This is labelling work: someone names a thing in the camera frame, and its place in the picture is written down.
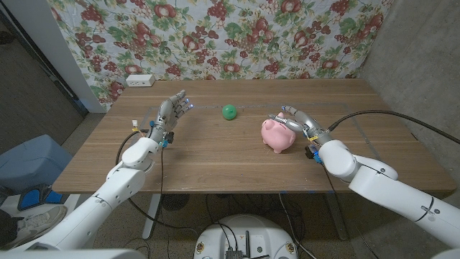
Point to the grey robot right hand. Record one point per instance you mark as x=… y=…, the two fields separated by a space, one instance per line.
x=309 y=126

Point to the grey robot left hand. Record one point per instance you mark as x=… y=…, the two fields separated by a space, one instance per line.
x=168 y=117

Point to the pink plastic piggy bank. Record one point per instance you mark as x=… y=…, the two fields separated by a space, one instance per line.
x=276 y=136

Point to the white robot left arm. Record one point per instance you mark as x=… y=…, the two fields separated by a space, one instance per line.
x=104 y=198

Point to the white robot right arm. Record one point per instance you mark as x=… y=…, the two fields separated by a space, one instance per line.
x=381 y=187

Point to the green ball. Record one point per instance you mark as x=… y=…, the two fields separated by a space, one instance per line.
x=229 y=112

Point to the white power strip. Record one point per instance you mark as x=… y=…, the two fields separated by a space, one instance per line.
x=140 y=80

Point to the round black floor fan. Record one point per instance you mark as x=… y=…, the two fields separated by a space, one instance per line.
x=175 y=201

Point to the floral fruit print backdrop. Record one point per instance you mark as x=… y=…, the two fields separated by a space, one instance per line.
x=223 y=36

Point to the grey table leg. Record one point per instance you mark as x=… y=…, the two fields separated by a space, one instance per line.
x=338 y=219

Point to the white table leg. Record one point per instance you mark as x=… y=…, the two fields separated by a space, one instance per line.
x=151 y=219

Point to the white robot torso base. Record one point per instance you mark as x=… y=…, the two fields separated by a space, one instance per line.
x=258 y=234

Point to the blue-grey plastic bin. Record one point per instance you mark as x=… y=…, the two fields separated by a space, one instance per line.
x=32 y=162

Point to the blue foot pedal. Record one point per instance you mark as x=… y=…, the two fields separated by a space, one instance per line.
x=30 y=198

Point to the grey sneaker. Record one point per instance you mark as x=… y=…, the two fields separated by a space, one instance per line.
x=39 y=223

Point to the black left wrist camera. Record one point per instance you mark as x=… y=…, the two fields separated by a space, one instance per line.
x=169 y=137

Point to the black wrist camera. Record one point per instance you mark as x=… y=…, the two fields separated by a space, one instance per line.
x=169 y=137
x=311 y=153

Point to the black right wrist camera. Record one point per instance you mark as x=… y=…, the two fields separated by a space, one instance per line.
x=311 y=153

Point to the white wall pillar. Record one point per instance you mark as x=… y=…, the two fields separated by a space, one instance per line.
x=46 y=43

